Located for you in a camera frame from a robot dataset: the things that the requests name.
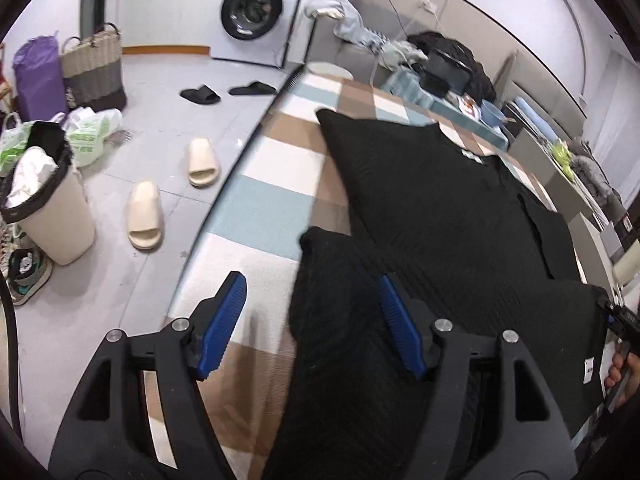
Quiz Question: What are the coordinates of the grey clothes heap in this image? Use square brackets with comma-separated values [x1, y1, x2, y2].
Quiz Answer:
[304, 0, 391, 53]

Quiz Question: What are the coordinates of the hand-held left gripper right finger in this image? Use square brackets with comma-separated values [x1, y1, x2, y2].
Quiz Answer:
[377, 274, 581, 480]

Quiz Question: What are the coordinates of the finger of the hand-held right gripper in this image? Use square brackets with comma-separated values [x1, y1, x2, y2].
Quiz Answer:
[596, 295, 621, 332]

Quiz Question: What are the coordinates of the grey sofa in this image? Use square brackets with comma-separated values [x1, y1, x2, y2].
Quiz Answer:
[305, 0, 511, 111]

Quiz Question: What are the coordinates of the white round stool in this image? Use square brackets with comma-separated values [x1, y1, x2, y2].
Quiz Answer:
[310, 61, 353, 79]

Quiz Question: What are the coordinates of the beige slipper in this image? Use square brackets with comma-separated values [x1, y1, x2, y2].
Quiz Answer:
[187, 138, 221, 188]
[127, 181, 165, 250]

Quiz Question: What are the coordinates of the light blue pillow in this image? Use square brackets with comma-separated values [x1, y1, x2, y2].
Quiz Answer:
[515, 97, 561, 141]

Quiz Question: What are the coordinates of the black knit sweater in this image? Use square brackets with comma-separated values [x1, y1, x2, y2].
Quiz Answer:
[262, 108, 608, 480]

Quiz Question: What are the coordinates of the woven basket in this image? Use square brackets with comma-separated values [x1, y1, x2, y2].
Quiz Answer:
[60, 22, 127, 111]

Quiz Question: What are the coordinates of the black cable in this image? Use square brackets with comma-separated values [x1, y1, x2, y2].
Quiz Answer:
[0, 280, 22, 431]

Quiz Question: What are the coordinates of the blue bowl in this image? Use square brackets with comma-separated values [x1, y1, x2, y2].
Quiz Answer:
[480, 99, 508, 128]

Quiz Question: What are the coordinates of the white green plastic bag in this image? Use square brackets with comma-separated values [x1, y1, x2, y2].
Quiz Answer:
[0, 112, 32, 177]
[64, 107, 123, 168]

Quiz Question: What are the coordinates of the beige upholstered panel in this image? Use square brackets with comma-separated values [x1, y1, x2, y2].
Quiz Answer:
[510, 130, 618, 286]

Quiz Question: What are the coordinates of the small table with teal cloth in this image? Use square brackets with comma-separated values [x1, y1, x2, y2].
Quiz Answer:
[387, 67, 511, 148]

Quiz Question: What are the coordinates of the grey padded jacket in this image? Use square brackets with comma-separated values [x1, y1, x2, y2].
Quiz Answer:
[570, 137, 626, 216]

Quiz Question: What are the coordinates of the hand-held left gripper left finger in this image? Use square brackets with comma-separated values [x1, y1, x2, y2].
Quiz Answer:
[47, 270, 248, 480]

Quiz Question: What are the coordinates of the worn sneaker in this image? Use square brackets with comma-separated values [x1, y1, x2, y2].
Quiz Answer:
[0, 247, 53, 306]

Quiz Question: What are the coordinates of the black container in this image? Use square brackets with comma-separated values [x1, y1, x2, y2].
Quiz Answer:
[419, 52, 473, 96]

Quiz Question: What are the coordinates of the checked blanket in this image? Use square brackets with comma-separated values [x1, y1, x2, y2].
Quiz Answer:
[135, 72, 616, 480]

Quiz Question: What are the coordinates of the black slipper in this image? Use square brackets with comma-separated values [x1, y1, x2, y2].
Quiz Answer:
[229, 81, 277, 97]
[180, 85, 221, 106]

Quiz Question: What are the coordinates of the white cloth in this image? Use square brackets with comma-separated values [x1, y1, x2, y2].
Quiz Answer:
[375, 40, 426, 68]

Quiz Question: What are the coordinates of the person's right hand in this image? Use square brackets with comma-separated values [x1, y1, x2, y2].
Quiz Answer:
[604, 342, 640, 408]

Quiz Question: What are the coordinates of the white washing machine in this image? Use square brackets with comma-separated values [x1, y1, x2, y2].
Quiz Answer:
[210, 0, 313, 68]

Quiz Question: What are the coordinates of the white cabinet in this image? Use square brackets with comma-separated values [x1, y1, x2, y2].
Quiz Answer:
[117, 0, 226, 56]

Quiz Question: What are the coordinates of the black jacket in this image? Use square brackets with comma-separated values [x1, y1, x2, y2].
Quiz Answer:
[407, 31, 496, 103]

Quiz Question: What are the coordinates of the beige trash bin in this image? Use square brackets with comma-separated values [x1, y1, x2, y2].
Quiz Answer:
[0, 122, 96, 266]

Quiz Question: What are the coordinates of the green soft item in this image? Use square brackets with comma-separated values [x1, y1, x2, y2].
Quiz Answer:
[550, 142, 573, 178]

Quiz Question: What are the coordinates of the purple bag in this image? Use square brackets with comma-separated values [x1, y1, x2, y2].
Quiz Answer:
[12, 35, 69, 121]

